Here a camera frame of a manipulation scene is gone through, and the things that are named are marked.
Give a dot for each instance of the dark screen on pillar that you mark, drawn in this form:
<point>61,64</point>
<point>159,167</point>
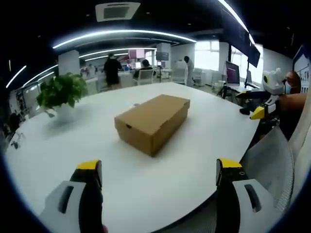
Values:
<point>162,56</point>

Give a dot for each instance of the white mesh office chair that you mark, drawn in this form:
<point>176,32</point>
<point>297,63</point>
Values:
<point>272,155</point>

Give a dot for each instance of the person's left hand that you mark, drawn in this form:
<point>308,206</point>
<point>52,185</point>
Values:
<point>105,229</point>

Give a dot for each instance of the desktop computer monitor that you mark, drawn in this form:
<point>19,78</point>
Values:
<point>232,72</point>

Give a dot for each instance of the green leafy potted plant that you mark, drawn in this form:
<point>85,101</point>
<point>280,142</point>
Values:
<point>62,93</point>

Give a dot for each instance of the white background office chair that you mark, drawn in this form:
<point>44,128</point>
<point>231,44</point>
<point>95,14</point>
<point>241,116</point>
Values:
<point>145,76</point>

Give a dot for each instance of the brown cardboard shoe box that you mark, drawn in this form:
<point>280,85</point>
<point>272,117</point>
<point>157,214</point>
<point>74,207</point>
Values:
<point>150,121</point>

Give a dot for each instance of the large hanging dark screen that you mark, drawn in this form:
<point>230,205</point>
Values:
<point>254,52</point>

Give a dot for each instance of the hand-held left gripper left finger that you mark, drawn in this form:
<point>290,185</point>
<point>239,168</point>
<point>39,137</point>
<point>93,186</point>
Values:
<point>73,194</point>

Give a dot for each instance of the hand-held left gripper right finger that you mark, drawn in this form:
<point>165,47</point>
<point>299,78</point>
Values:
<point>243,194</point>

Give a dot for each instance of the small black object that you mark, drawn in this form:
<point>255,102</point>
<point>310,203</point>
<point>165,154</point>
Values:
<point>244,111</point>

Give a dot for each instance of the person's masked head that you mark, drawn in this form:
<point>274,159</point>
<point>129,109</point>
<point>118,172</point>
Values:
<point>292,81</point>

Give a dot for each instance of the wall poster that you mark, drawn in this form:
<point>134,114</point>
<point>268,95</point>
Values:
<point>303,70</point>

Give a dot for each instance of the ceiling air conditioner vent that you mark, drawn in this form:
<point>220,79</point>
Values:
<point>117,11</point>

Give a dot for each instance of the long curved ceiling light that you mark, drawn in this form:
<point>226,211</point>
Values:
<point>121,35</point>

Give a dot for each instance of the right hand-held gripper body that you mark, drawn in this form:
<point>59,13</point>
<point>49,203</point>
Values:
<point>273,81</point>

